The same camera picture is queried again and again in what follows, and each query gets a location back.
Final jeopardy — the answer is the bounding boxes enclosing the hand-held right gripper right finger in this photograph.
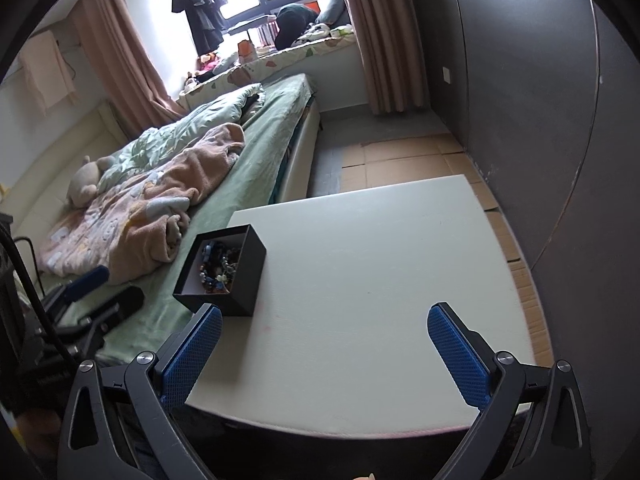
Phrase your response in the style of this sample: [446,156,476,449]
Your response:
[426,301,596,480]

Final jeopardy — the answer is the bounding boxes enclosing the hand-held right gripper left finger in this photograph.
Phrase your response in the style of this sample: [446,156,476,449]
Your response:
[57,302,223,480]

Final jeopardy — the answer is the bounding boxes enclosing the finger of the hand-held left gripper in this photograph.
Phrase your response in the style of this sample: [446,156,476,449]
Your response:
[62,265,111,303]
[92,286,146,333]

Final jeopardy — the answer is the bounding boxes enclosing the black jewelry box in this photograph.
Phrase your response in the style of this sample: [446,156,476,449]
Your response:
[172,224,267,317]

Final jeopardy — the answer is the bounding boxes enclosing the beige plush toy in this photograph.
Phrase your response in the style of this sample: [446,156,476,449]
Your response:
[66,155,118,208]

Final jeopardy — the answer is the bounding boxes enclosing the pink fleece blanket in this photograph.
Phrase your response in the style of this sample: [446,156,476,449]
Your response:
[37,122,246,278]

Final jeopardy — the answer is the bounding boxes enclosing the cream padded headboard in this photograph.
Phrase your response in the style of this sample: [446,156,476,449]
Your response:
[0,105,126,241]

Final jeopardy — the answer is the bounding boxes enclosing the green quilt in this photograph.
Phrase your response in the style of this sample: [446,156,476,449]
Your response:
[97,84,266,196]

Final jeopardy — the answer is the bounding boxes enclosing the hanging pink towel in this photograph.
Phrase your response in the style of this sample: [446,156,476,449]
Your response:
[20,30,78,116]

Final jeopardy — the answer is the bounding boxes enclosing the pink curtain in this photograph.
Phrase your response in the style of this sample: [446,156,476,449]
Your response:
[334,0,431,116]
[70,0,186,141]

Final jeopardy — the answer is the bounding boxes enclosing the bed with green sheet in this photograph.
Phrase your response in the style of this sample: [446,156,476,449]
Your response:
[40,72,323,366]

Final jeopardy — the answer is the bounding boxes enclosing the printed window seat cushion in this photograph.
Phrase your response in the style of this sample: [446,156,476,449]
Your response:
[180,25,356,106]

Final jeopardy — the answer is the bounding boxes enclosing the hanging dark clothes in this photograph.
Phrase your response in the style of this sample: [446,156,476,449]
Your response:
[171,0,228,56]

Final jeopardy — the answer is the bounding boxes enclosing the dark bag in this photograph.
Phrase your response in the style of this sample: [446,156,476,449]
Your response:
[274,3,321,51]

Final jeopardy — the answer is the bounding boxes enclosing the grey pillow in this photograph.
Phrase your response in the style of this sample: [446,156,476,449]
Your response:
[315,0,351,28]

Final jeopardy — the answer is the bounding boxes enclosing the black cable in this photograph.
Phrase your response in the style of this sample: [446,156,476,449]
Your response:
[0,222,81,363]

